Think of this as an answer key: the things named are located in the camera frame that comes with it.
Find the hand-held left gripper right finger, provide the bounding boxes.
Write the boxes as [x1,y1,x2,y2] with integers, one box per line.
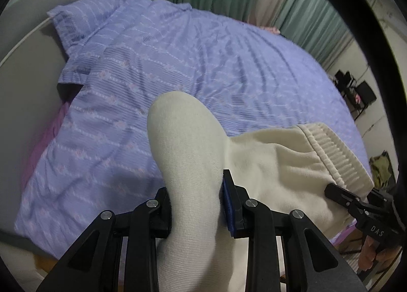
[222,169,366,292]

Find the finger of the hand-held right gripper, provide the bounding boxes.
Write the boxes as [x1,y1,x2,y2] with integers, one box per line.
[324,183,361,214]
[369,188,395,207]

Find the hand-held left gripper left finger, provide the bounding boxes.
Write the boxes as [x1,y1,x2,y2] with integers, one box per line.
[36,187,173,292]

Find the cream pants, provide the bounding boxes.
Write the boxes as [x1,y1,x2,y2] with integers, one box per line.
[147,91,374,292]

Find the person's right hand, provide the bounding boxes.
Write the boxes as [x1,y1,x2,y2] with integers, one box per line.
[358,236,399,270]

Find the green cloth pile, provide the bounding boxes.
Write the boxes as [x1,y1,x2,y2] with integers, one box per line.
[370,151,390,185]

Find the black chair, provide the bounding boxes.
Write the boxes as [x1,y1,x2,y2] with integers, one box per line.
[334,69,355,102]
[350,80,377,121]

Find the pink bed sheet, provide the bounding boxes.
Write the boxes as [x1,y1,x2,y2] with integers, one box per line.
[27,101,71,185]

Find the purple patterned quilt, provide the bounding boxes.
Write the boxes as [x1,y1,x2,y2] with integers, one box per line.
[14,6,372,259]

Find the purple patterned pillow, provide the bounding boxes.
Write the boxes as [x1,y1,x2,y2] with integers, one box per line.
[47,0,191,86]

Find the grey padded headboard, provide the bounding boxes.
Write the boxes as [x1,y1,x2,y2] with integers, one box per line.
[0,0,155,259]

